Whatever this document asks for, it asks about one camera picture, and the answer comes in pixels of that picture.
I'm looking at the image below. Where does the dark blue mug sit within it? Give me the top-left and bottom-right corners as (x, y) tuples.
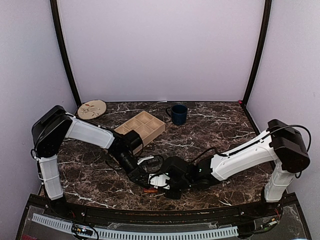
(165, 104), (188, 126)

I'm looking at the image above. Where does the right black frame post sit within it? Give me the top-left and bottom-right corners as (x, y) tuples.
(241, 0), (273, 105)

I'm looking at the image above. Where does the purple striped sock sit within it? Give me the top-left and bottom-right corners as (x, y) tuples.
(143, 188), (158, 193)

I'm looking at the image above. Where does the left black frame post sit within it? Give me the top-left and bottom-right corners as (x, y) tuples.
(49, 0), (82, 107)

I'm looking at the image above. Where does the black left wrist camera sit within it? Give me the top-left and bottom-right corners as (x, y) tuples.
(124, 130), (144, 154)

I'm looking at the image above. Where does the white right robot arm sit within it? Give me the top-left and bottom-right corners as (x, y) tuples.
(148, 119), (311, 203)

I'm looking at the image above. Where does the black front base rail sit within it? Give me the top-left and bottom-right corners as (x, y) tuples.
(27, 193), (298, 227)

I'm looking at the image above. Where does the white slotted cable duct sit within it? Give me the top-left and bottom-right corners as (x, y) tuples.
(31, 213), (239, 240)

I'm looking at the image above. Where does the black frame post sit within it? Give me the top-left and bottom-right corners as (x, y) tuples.
(49, 0), (82, 107)
(241, 0), (273, 105)

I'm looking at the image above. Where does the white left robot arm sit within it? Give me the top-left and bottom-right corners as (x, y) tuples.
(30, 105), (153, 201)

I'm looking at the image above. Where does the wooden compartment tray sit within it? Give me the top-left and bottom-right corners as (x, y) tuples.
(115, 111), (166, 147)

